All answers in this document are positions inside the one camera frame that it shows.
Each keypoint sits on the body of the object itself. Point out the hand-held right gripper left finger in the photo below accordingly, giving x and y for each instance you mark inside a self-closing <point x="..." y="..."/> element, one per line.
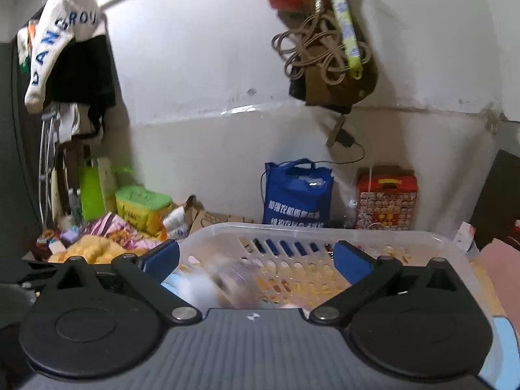
<point x="162" y="260"/>

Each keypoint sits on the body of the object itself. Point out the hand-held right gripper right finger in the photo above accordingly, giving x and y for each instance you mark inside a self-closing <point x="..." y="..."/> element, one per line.
<point x="351" y="262"/>

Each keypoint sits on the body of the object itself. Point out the clear plastic basket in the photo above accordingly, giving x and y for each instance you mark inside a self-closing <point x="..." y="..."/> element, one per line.
<point x="227" y="235"/>

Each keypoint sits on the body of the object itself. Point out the blurred pale round object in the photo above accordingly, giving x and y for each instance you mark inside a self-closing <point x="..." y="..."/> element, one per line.
<point x="231" y="280"/>

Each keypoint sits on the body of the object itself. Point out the white snack packets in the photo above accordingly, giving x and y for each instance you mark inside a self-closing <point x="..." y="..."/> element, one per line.
<point x="176" y="221"/>

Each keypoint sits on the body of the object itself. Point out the clear bottle white cap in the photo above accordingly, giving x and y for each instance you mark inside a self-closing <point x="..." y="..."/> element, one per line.
<point x="352" y="211"/>

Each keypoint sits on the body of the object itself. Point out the pink floral blanket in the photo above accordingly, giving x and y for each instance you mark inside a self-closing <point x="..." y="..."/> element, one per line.
<point x="113" y="227"/>

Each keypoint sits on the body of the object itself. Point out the green lidded yellow box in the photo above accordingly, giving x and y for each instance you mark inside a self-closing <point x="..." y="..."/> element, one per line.
<point x="142" y="203"/>

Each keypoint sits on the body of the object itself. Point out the brown paper bag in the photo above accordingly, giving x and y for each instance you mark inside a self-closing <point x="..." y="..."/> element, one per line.
<point x="211" y="217"/>

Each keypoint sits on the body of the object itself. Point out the red printed gift box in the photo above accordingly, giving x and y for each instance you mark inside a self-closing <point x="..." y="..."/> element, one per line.
<point x="386" y="207"/>

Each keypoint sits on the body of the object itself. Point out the orange blanket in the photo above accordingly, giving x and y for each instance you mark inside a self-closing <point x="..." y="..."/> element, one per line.
<point x="93" y="248"/>

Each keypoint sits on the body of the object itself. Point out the small purple box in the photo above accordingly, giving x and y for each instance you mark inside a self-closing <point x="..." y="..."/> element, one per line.
<point x="69" y="236"/>

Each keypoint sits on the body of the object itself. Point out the blue tote bag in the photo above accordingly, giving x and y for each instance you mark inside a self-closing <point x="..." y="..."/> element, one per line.
<point x="296" y="195"/>

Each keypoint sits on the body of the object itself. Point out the green paper bag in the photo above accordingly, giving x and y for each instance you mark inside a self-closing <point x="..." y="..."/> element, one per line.
<point x="91" y="195"/>

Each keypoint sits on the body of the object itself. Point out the small white box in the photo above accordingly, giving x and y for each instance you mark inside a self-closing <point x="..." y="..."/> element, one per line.
<point x="465" y="233"/>

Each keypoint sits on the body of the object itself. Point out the black charger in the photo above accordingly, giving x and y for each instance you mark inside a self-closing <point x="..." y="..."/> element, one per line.
<point x="347" y="138"/>

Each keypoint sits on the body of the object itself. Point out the pink cloth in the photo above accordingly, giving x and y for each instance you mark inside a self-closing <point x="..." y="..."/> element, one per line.
<point x="503" y="272"/>

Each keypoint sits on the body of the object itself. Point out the dark furniture panel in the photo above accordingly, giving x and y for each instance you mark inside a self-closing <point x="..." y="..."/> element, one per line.
<point x="16" y="150"/>

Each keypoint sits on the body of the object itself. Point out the dark wooden headboard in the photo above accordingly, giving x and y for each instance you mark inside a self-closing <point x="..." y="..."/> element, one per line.
<point x="499" y="195"/>

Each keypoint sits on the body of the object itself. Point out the brown hanging bag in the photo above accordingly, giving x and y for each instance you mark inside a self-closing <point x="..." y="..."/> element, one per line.
<point x="329" y="89"/>

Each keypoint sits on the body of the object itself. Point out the black hanging garment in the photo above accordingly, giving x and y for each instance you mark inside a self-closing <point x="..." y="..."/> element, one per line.
<point x="81" y="77"/>

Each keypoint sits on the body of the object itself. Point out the white hanging jacket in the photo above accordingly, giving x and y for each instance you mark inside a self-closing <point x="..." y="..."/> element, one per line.
<point x="61" y="28"/>

